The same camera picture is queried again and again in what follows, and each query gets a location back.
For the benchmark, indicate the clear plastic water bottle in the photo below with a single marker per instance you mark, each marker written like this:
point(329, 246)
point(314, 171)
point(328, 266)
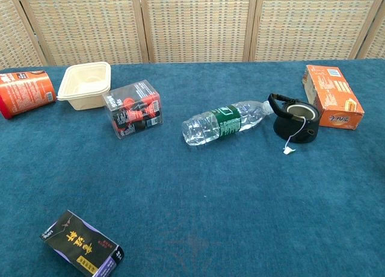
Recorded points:
point(228, 120)

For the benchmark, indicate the orange carton box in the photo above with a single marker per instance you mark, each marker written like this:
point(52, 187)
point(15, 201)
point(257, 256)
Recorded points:
point(334, 93)

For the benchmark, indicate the blue table cloth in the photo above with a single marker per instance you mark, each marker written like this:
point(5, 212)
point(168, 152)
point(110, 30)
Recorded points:
point(150, 183)

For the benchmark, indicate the black box with gold text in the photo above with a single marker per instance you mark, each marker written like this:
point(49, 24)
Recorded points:
point(81, 247)

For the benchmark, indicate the clear box with red items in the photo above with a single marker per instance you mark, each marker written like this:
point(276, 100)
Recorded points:
point(132, 111)

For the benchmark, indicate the beige plastic food container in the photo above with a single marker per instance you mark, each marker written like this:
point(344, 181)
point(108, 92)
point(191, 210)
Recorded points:
point(81, 81)

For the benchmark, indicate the red instant noodle cup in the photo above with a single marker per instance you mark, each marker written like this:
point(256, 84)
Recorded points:
point(24, 91)

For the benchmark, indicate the woven wooden folding screen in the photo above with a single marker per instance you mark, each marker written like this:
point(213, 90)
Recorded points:
point(195, 24)

